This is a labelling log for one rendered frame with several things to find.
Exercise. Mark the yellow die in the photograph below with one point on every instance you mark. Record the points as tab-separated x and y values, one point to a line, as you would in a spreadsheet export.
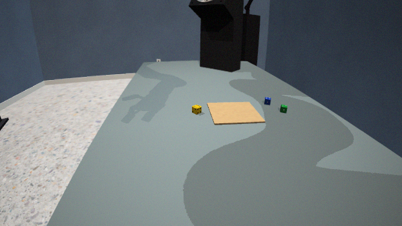
196	109

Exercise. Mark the blue die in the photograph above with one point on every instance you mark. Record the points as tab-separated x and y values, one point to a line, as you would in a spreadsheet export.
267	101

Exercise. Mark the tan mat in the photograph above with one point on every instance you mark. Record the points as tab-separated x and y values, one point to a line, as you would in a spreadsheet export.
234	113

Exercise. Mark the green die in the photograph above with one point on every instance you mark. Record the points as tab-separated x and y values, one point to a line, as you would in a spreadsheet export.
283	108

